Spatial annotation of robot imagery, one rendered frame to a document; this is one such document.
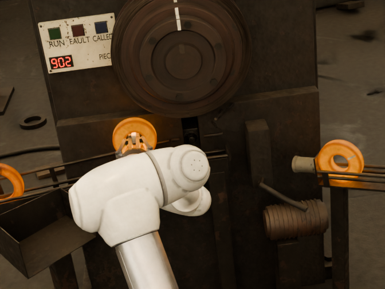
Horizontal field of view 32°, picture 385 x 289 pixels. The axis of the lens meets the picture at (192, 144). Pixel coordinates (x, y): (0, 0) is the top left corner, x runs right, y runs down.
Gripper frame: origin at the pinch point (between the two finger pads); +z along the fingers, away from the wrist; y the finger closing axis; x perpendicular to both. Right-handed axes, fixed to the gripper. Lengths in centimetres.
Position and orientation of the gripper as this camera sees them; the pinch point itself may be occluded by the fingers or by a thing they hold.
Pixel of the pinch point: (133, 135)
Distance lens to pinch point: 238.8
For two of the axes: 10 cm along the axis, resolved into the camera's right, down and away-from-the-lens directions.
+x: -1.1, -8.7, -4.9
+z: -0.9, -4.8, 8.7
